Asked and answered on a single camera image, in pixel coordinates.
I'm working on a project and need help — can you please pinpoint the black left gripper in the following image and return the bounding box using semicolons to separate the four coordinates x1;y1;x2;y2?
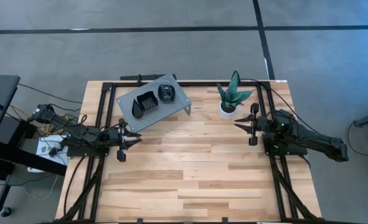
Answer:
108;118;143;162

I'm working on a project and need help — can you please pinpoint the black desk leg frame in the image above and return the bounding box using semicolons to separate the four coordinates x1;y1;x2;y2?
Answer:
0;119;68;215

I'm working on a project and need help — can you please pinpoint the black box under desk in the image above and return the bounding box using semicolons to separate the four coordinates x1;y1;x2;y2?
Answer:
0;115;37;147

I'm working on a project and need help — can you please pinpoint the black round tray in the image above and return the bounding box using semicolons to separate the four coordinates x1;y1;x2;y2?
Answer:
157;83;176;102

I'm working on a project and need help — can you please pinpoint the black bracket bar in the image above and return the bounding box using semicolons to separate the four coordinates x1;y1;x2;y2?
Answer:
119;73;172;82

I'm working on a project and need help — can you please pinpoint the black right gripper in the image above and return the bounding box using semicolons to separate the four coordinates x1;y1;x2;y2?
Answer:
233;102;277;147

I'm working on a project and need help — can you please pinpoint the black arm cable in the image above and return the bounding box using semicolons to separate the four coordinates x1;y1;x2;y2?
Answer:
232;70;320;134

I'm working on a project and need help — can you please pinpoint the white power strip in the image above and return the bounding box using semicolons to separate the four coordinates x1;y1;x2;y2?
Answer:
34;134;69;166

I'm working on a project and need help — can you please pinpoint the grey perforated metal shelf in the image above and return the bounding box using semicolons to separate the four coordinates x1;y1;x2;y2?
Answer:
116;73;193;134

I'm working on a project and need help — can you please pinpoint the black teardrop mini plate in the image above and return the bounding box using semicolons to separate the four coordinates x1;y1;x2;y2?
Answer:
131;99;144;119

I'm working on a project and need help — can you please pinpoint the black desk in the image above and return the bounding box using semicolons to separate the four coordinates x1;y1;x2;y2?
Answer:
0;74;21;187

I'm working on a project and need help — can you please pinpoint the black wavy square mini plate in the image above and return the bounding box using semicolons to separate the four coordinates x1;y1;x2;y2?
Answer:
136;91;159;111

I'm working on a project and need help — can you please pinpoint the white round plant pot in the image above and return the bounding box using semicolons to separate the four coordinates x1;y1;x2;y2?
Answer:
218;101;238;121

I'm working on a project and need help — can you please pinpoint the thin black cable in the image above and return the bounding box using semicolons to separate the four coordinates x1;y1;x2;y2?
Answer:
17;82;83;105

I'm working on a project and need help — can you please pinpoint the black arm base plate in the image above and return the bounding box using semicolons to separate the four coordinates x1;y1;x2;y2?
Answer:
66;136;110;158
262;132;308;156

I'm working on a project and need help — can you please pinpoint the black floor cable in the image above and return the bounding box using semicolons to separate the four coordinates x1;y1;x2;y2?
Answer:
346;121;368;157

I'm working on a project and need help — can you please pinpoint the green snake plant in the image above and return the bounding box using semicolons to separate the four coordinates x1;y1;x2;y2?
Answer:
216;70;255;110

